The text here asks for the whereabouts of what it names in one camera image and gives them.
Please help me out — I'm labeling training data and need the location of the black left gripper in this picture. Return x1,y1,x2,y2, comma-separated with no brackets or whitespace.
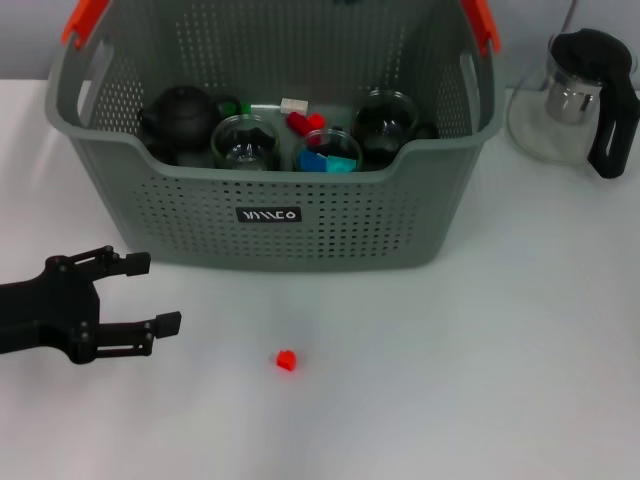
0,244,183,365

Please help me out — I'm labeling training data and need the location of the glass teacup with black base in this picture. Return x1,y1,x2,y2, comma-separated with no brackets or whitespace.
209,114,281,172
349,88,440,164
292,127,362,172

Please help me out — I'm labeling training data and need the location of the blue toy plate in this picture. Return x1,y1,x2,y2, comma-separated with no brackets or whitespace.
298,148,331,172

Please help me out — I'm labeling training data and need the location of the dark red toy brick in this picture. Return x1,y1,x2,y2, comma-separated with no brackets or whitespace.
284,112,311,136

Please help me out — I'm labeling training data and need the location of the teal toy plate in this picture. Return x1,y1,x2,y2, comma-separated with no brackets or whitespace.
325,154,359,174

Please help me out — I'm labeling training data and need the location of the grey perforated storage basket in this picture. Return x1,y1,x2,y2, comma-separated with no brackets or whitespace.
44,0,504,274

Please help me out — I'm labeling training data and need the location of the black brand label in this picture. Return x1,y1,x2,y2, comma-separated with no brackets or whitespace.
234,206,303,224

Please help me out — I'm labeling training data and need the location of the black clay teapot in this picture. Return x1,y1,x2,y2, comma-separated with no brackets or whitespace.
137,84,236,152

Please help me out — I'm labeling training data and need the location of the orange basket handle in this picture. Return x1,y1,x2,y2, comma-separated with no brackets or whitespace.
60,0,112,50
458,0,502,56

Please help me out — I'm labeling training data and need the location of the glass kettle with black handle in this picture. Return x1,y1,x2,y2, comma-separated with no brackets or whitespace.
505,27,640,180

